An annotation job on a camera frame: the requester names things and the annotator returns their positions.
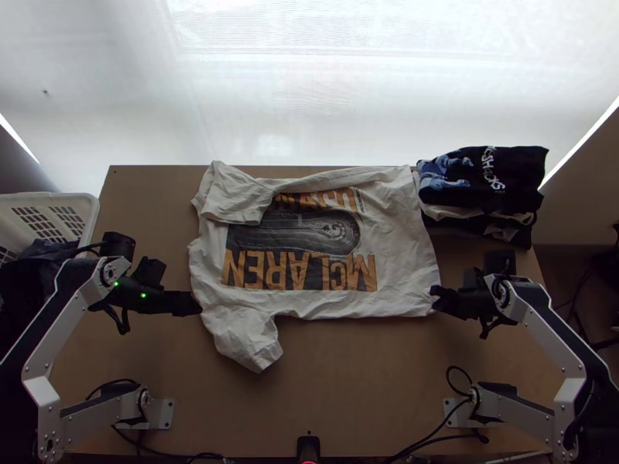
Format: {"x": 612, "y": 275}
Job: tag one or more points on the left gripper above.
{"x": 181, "y": 304}

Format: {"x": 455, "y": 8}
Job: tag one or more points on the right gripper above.
{"x": 459, "y": 304}

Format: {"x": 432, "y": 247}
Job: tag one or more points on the white printed t-shirt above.
{"x": 396, "y": 232}

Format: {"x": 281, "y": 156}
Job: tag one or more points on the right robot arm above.
{"x": 534, "y": 302}

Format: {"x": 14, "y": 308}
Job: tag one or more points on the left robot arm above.
{"x": 72, "y": 299}

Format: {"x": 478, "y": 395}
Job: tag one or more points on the pile of folded clothes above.
{"x": 503, "y": 188}

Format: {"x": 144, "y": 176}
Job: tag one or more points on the white laundry basket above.
{"x": 48, "y": 212}

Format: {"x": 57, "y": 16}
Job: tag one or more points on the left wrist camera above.
{"x": 150, "y": 273}

